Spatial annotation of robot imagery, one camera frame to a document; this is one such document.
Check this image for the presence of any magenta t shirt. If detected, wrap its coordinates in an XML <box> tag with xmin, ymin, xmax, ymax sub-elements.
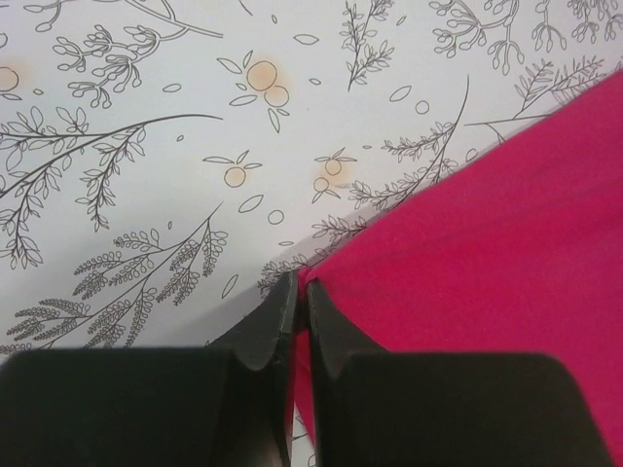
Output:
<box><xmin>300</xmin><ymin>73</ymin><xmax>622</xmax><ymax>462</ymax></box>

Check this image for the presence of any floral tablecloth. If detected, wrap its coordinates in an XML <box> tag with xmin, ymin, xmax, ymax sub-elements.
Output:
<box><xmin>0</xmin><ymin>0</ymin><xmax>623</xmax><ymax>467</ymax></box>

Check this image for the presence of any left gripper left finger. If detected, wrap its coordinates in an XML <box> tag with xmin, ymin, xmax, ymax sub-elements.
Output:
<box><xmin>1</xmin><ymin>272</ymin><xmax>298</xmax><ymax>466</ymax></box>

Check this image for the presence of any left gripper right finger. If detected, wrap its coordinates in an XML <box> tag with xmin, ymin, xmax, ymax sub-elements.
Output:
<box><xmin>307</xmin><ymin>281</ymin><xmax>614</xmax><ymax>466</ymax></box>

